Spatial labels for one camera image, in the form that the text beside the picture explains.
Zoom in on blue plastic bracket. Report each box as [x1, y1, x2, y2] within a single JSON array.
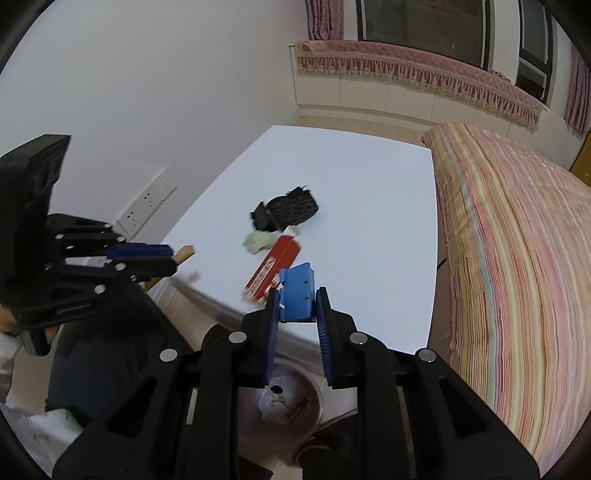
[[279, 263, 317, 324]]

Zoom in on white wall socket panel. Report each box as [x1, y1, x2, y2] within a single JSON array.
[[115, 168, 178, 239]]

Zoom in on person's dark trousers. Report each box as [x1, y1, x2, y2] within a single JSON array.
[[45, 281, 195, 417]]

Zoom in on wooden chair part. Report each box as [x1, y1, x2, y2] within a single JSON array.
[[143, 246, 197, 294]]

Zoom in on grey waste bin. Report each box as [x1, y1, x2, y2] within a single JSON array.
[[239, 360, 325, 445]]

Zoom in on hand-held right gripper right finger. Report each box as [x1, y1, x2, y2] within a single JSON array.
[[314, 286, 541, 480]]

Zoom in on yellow wooden furniture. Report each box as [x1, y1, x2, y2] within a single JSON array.
[[569, 134, 591, 186]]

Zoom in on red flat carton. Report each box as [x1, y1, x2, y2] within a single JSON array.
[[241, 235, 302, 304]]

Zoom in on white printed cloth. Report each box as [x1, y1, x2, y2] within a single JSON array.
[[0, 401, 85, 476]]

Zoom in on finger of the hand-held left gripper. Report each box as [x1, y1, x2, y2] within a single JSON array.
[[44, 257, 179, 296], [48, 213, 175, 260]]

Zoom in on dark window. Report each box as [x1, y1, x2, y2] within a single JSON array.
[[355, 0, 556, 105]]

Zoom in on pink fringed window seat cover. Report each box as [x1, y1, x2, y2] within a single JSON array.
[[295, 39, 550, 134]]

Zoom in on black plastic piece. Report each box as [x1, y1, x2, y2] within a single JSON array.
[[249, 201, 279, 232]]

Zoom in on green white crumpled paper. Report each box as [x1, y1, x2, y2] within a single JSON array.
[[244, 230, 279, 254]]

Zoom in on striped bed sheet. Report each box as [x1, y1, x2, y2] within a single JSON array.
[[421, 122, 591, 472]]

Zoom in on white window seat cabinet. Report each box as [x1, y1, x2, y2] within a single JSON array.
[[289, 44, 467, 136]]

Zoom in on person's left hand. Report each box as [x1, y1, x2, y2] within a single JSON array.
[[0, 306, 22, 337]]

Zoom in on pink curtain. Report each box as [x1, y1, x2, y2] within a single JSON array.
[[305, 0, 345, 41], [563, 46, 591, 137]]

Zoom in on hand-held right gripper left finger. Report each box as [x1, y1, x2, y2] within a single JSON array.
[[52, 288, 283, 480]]

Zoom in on grey crumpled paper ball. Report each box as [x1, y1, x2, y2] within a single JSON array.
[[259, 386, 296, 426]]

